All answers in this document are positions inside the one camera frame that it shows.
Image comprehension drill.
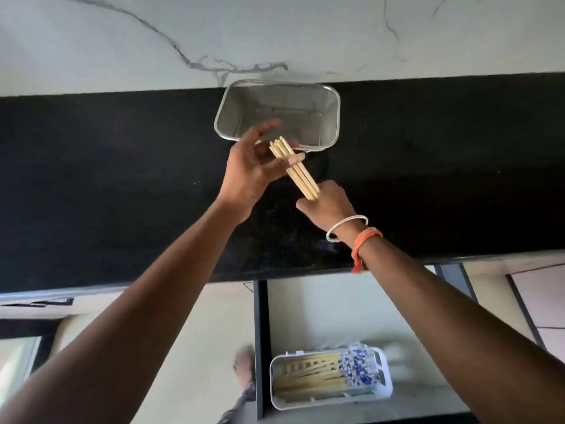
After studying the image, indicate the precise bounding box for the bundle of plain wooden chopsticks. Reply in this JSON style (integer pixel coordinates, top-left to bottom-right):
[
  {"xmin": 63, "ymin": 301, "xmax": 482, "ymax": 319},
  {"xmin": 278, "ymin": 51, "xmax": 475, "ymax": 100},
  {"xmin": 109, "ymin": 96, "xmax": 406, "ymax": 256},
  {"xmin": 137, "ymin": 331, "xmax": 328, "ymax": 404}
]
[{"xmin": 269, "ymin": 136, "xmax": 320, "ymax": 202}]

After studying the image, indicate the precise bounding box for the person's right forearm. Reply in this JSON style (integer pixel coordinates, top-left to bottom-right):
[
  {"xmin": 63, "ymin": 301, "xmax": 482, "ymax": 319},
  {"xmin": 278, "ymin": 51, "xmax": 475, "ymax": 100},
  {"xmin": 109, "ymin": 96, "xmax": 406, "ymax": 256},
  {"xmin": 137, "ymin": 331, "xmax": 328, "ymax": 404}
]
[{"xmin": 352, "ymin": 236, "xmax": 565, "ymax": 424}]

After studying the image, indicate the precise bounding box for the orange wrist thread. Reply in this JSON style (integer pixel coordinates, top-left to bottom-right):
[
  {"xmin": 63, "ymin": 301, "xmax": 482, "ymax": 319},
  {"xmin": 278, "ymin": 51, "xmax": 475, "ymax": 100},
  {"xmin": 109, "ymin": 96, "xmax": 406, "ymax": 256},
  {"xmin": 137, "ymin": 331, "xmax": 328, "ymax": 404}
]
[{"xmin": 351, "ymin": 227, "xmax": 383, "ymax": 274}]

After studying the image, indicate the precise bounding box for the person's left forearm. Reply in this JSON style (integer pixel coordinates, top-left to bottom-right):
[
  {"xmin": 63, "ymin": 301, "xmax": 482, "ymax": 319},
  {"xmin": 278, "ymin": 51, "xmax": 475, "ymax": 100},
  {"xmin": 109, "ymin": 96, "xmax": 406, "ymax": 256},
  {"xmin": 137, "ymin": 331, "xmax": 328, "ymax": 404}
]
[{"xmin": 0, "ymin": 196, "xmax": 257, "ymax": 424}]

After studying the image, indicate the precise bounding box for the white plastic cutlery basket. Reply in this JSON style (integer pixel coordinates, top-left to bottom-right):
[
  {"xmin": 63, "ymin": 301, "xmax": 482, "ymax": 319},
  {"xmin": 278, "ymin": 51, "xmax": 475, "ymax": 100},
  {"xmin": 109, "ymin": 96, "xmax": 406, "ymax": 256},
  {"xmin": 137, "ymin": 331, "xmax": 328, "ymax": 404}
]
[{"xmin": 269, "ymin": 346, "xmax": 393, "ymax": 411}]

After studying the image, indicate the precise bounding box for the metal mesh basket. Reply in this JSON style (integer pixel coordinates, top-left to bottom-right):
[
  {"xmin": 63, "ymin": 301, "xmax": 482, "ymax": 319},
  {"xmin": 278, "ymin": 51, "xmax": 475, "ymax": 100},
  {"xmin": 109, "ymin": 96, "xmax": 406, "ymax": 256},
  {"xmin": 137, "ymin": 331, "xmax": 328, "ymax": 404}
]
[{"xmin": 214, "ymin": 79, "xmax": 341, "ymax": 153}]

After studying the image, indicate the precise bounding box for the pile of blue-patterned chopsticks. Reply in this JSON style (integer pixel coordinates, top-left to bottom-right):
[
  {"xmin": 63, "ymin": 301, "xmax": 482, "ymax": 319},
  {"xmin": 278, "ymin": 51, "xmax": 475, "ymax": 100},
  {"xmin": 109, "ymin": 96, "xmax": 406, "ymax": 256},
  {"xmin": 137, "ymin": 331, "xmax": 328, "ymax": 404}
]
[{"xmin": 275, "ymin": 343, "xmax": 381, "ymax": 400}]

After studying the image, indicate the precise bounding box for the person's grey trouser leg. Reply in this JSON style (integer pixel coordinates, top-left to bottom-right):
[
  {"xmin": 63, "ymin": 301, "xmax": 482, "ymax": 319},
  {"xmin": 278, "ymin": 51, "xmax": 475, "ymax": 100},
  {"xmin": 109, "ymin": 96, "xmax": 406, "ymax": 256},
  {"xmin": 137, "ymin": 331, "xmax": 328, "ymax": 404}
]
[{"xmin": 217, "ymin": 384, "xmax": 257, "ymax": 424}]

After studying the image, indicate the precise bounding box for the person's right hand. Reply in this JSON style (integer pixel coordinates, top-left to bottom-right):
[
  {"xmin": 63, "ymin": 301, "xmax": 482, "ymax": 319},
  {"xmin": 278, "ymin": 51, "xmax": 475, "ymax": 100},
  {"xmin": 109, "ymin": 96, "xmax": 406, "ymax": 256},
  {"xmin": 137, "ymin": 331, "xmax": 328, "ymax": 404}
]
[{"xmin": 296, "ymin": 180, "xmax": 359, "ymax": 237}]

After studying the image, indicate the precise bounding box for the silver bangle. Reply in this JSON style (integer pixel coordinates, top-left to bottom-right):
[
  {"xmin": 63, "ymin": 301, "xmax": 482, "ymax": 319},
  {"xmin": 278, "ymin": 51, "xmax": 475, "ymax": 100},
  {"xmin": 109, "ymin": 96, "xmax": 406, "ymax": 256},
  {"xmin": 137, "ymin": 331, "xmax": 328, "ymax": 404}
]
[{"xmin": 326, "ymin": 215, "xmax": 369, "ymax": 244}]

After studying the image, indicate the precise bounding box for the person's left hand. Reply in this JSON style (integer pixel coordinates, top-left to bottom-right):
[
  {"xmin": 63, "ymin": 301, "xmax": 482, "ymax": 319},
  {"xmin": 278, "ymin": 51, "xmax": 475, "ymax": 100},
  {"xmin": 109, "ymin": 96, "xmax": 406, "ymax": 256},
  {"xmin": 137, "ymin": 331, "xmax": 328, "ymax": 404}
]
[{"xmin": 218, "ymin": 119, "xmax": 306, "ymax": 224}]

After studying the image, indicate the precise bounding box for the cream cabinet door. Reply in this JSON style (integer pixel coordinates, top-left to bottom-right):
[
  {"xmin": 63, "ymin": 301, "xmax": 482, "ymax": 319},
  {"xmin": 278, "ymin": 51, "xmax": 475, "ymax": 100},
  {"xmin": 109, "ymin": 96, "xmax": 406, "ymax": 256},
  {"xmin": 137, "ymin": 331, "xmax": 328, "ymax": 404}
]
[{"xmin": 506, "ymin": 260, "xmax": 565, "ymax": 352}]

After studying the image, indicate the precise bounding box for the open black-edged drawer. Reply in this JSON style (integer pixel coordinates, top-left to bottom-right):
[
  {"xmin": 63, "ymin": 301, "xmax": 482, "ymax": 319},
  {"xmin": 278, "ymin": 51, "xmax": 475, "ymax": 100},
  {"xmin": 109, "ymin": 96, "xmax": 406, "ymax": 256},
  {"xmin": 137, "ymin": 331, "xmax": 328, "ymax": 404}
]
[{"xmin": 253, "ymin": 264, "xmax": 480, "ymax": 423}]

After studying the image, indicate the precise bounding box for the person's foot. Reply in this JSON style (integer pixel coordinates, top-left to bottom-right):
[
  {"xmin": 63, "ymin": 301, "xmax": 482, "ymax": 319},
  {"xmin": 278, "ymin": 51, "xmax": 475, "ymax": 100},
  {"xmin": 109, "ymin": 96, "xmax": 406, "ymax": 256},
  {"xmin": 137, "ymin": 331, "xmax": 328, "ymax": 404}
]
[{"xmin": 233, "ymin": 344, "xmax": 257, "ymax": 390}]

